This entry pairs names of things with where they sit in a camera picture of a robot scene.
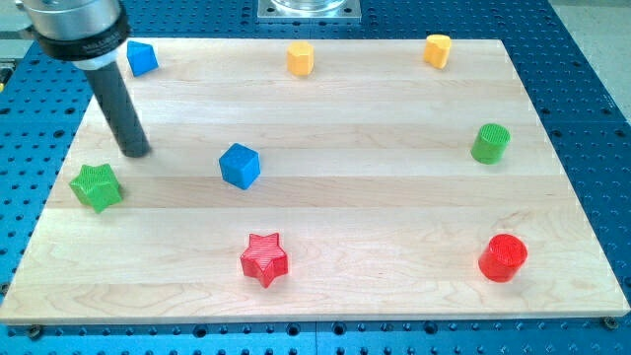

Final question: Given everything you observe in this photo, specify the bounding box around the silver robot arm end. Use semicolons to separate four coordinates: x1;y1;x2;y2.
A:
22;0;131;71

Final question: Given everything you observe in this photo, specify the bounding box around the red star block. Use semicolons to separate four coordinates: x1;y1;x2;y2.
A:
240;233;289;288

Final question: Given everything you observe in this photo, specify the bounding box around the green star block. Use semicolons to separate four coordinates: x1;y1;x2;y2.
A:
69;164;122;213

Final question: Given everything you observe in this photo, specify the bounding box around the light wooden board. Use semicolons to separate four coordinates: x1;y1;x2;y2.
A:
1;38;629;325

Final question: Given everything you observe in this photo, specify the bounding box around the blue cube block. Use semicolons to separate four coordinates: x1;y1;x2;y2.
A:
219;143;260;189

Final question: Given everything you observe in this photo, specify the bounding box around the yellow hexagon block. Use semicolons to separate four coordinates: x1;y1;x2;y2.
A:
287;41;315;76

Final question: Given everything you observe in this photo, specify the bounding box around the green cylinder block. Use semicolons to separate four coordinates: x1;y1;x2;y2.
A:
470;123;511;165

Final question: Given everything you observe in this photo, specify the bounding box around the yellow heart block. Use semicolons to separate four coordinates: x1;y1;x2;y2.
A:
423;35;452;69

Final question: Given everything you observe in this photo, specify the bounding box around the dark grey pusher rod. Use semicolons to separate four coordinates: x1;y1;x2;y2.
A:
85;62;150;158

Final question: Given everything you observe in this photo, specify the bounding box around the red cylinder block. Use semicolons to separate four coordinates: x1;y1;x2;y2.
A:
478;234;528;283

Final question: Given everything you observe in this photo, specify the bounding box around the blue triangular block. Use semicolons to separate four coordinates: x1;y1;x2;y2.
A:
126;40;159;77

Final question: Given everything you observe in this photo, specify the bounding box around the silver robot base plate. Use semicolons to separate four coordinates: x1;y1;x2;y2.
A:
256;0;362;24

